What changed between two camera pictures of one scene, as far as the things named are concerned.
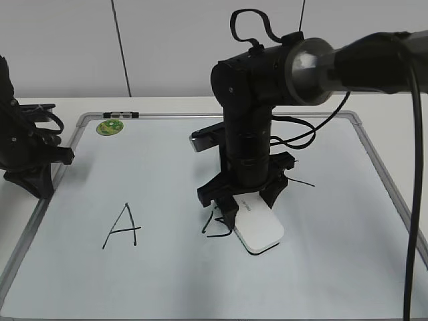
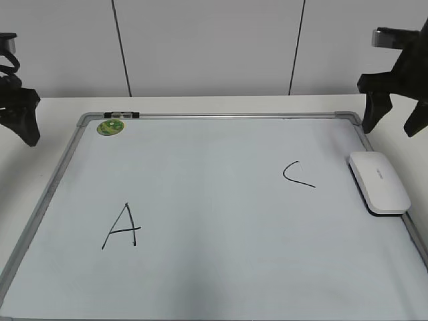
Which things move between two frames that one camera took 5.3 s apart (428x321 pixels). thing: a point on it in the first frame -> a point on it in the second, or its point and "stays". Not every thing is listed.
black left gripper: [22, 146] -> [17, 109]
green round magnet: [110, 127] stays
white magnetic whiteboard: [126, 237] stays
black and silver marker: [121, 114] stays
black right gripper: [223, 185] -> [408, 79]
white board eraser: [257, 226] -> [378, 182]
